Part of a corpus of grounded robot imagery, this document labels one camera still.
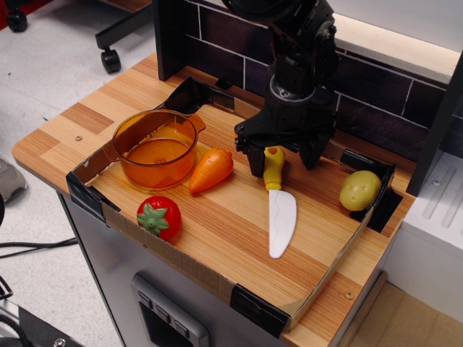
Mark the dark brick backsplash panel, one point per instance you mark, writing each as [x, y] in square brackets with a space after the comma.
[378, 103]

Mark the cardboard fence with black tape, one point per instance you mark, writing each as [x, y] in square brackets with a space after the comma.
[217, 268]

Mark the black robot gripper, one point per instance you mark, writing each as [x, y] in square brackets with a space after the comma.
[300, 122]

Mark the orange transparent plastic pot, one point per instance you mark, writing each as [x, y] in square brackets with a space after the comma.
[156, 148]

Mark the red toy strawberry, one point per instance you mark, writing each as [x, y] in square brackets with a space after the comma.
[160, 216]

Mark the black caster wheel far left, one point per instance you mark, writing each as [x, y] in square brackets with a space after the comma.
[17, 21]

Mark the grey toy oven front panel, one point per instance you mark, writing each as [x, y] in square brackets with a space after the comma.
[165, 322]

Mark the yellow handled white toy knife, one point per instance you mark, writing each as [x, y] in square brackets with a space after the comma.
[282, 206]

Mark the yellow toy potato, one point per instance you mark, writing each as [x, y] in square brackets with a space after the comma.
[359, 190]

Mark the black chair caster wheel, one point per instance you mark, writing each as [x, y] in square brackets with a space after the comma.
[110, 61]

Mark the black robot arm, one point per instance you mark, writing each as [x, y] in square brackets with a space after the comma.
[303, 41]

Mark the orange toy carrot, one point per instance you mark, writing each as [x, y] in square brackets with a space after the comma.
[214, 167]

